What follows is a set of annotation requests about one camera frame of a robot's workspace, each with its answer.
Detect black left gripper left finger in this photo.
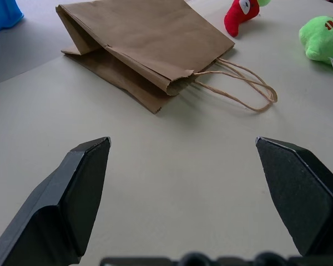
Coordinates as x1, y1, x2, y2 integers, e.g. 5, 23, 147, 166
0, 136, 112, 266

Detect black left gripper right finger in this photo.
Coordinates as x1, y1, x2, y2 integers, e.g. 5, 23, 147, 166
255, 136, 333, 257

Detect brown paper bag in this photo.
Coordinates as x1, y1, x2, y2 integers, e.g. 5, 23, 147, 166
55, 0, 279, 115

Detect green plush toy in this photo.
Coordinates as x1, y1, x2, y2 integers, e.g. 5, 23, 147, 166
298, 16, 333, 80

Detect red plush toy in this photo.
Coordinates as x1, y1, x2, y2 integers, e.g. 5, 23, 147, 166
224, 0, 260, 38

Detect blue plastic container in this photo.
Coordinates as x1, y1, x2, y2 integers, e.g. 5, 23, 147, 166
0, 0, 25, 39

